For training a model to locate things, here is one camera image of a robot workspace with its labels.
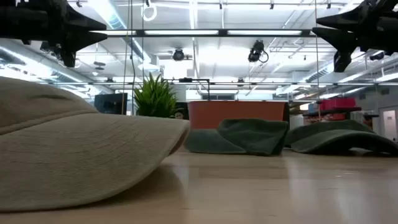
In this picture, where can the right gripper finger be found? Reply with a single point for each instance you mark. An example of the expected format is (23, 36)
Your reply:
(342, 40)
(346, 21)

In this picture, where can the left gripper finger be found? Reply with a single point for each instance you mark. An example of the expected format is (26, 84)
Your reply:
(81, 39)
(77, 21)

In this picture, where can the dark green baseball cap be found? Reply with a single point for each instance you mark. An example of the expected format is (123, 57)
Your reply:
(335, 140)

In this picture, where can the beige baseball cap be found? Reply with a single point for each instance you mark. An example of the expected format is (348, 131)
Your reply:
(77, 155)

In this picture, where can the dark green knit beanie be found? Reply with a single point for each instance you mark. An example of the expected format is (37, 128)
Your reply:
(248, 137)

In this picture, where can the red storage bin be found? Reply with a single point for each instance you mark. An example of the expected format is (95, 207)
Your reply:
(337, 103)

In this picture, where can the black storage shelf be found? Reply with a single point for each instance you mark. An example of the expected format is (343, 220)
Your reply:
(332, 109)

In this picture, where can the dark computer monitor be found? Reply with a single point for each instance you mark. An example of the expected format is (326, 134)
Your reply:
(109, 104)

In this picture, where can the white door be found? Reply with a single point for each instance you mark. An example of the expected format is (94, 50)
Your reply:
(389, 123)

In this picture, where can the green spiky plant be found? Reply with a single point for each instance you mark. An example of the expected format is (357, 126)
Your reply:
(155, 99)

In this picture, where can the person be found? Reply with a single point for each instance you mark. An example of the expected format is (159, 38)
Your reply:
(179, 115)

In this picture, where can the orange plastic bin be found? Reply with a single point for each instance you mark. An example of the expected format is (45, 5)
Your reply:
(236, 113)

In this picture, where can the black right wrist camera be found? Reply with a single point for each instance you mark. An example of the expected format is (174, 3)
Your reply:
(342, 62)

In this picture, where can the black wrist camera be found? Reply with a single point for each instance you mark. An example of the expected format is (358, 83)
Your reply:
(69, 59)
(342, 62)

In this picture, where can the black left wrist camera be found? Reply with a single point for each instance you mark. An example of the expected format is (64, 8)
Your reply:
(69, 59)

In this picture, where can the small black hanging camera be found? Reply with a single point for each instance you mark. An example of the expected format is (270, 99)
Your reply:
(377, 56)

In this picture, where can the silver ventilation duct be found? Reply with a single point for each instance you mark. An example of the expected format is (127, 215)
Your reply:
(112, 18)
(317, 76)

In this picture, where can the round black ceiling camera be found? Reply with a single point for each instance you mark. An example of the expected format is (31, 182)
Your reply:
(178, 54)

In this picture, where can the thin far frame bar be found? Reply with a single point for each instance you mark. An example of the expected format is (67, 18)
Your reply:
(248, 83)

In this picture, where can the overhead frame light bar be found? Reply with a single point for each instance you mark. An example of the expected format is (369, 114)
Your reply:
(186, 32)

